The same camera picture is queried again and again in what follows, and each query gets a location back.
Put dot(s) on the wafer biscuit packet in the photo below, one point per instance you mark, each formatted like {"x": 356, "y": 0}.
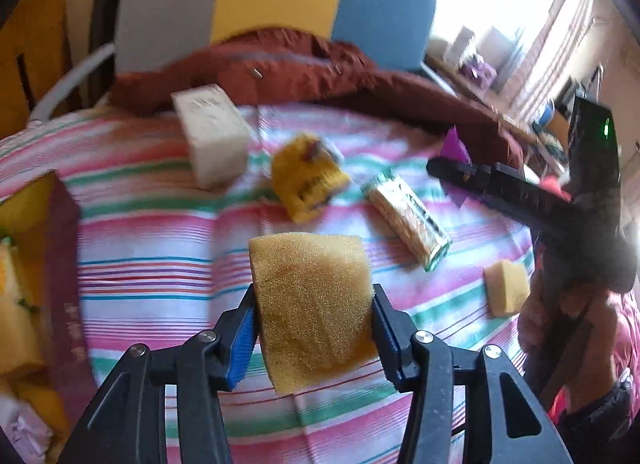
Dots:
{"x": 407, "y": 216}

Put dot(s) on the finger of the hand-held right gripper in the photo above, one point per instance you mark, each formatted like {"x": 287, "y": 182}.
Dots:
{"x": 500, "y": 189}

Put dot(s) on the purple snack packet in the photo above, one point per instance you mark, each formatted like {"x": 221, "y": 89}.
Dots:
{"x": 456, "y": 149}

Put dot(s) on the person's right forearm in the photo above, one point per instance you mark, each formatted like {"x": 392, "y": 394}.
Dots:
{"x": 600, "y": 416}

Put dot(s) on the wooden desk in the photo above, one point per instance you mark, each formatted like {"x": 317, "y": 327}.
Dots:
{"x": 475, "y": 104}

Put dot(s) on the pink curtain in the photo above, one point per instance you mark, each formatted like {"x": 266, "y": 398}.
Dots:
{"x": 540, "y": 54}

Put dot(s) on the purple tissue box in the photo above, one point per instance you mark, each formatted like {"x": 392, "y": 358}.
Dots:
{"x": 479, "y": 71}

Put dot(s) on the red cloth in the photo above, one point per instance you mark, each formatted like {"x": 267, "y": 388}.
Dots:
{"x": 554, "y": 184}

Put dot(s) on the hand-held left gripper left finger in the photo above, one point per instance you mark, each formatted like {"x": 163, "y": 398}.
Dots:
{"x": 240, "y": 344}

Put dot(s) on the white rectangular box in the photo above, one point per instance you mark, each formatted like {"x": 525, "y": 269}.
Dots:
{"x": 215, "y": 134}

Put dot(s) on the yellow knit toy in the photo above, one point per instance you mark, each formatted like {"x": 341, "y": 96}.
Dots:
{"x": 306, "y": 179}

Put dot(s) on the pink cloth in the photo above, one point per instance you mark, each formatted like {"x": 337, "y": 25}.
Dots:
{"x": 20, "y": 431}

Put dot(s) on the striped blanket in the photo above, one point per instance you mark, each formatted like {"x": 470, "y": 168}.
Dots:
{"x": 200, "y": 244}

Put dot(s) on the maroon jacket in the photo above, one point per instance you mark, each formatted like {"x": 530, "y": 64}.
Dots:
{"x": 320, "y": 74}

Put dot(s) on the yellow wardrobe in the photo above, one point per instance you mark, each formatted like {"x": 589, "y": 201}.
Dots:
{"x": 25, "y": 39}

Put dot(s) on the white curved metal rail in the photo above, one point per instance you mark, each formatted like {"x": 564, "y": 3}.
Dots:
{"x": 70, "y": 79}

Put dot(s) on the small yellow sponge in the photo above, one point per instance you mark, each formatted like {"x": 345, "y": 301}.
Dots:
{"x": 507, "y": 288}

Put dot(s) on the pink quilt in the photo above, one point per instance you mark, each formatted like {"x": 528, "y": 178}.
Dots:
{"x": 627, "y": 344}

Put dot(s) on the yellow cardboard box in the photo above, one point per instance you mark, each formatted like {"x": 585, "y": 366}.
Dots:
{"x": 65, "y": 254}

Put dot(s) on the person's right hand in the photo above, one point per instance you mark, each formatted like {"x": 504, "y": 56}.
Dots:
{"x": 575, "y": 344}

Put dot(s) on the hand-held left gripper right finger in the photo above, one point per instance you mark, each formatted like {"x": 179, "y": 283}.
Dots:
{"x": 385, "y": 334}

